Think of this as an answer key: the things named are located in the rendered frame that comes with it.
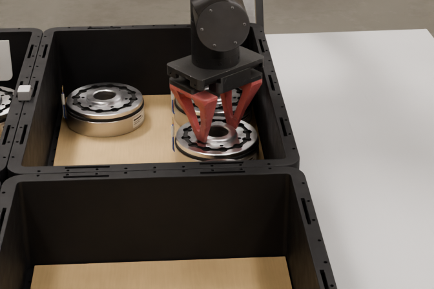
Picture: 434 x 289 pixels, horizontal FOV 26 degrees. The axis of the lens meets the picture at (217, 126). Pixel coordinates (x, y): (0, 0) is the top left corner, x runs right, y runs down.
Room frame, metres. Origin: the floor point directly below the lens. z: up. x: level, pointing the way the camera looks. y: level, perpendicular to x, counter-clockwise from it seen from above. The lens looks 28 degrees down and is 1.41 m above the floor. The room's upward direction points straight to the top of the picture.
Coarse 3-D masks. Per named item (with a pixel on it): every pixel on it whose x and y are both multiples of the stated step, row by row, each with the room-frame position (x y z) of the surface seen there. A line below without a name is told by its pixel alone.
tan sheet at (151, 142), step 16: (144, 96) 1.20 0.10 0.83; (160, 96) 1.20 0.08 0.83; (160, 112) 1.14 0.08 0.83; (64, 128) 1.10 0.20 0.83; (144, 128) 1.10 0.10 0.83; (160, 128) 1.10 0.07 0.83; (176, 128) 1.10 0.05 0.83; (256, 128) 1.10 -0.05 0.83; (64, 144) 1.05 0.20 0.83; (80, 144) 1.05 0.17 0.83; (96, 144) 1.05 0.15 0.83; (112, 144) 1.05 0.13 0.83; (128, 144) 1.05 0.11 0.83; (144, 144) 1.05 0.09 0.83; (160, 144) 1.05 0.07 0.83; (64, 160) 1.01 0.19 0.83; (80, 160) 1.01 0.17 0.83; (96, 160) 1.01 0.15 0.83; (112, 160) 1.01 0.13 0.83; (128, 160) 1.01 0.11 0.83; (144, 160) 1.01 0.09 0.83; (160, 160) 1.01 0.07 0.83
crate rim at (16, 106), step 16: (0, 32) 1.19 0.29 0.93; (16, 32) 1.19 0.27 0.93; (32, 32) 1.19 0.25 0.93; (32, 64) 1.08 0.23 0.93; (16, 96) 0.99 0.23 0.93; (16, 112) 0.95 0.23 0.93; (16, 128) 0.91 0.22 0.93; (0, 144) 0.87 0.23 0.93; (0, 160) 0.84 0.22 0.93; (0, 176) 0.82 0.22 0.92
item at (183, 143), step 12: (216, 120) 1.06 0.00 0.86; (180, 132) 1.03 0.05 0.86; (192, 132) 1.03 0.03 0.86; (240, 132) 1.03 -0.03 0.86; (252, 132) 1.03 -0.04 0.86; (180, 144) 1.00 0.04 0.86; (192, 144) 1.00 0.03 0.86; (204, 144) 0.99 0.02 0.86; (216, 144) 0.99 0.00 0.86; (228, 144) 0.99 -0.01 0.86; (240, 144) 1.00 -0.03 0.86; (252, 144) 1.00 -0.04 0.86; (204, 156) 0.97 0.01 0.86; (216, 156) 0.97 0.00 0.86; (228, 156) 0.97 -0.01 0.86
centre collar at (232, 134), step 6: (216, 126) 1.04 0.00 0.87; (222, 126) 1.03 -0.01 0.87; (228, 126) 1.03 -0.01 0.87; (228, 132) 1.02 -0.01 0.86; (234, 132) 1.02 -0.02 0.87; (210, 138) 1.00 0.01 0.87; (216, 138) 1.00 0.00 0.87; (222, 138) 1.00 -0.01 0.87; (228, 138) 1.00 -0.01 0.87; (234, 138) 1.01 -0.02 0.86
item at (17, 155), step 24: (48, 48) 1.13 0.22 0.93; (264, 48) 1.13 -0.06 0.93; (264, 72) 1.06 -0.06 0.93; (24, 120) 0.93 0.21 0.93; (288, 120) 0.93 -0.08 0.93; (24, 144) 0.87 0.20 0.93; (288, 144) 0.87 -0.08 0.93; (24, 168) 0.82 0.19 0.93; (48, 168) 0.82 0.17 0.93; (72, 168) 0.82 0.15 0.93; (96, 168) 0.82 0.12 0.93; (120, 168) 0.82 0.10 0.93; (144, 168) 0.82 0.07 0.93; (168, 168) 0.82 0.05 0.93; (192, 168) 0.82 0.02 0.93
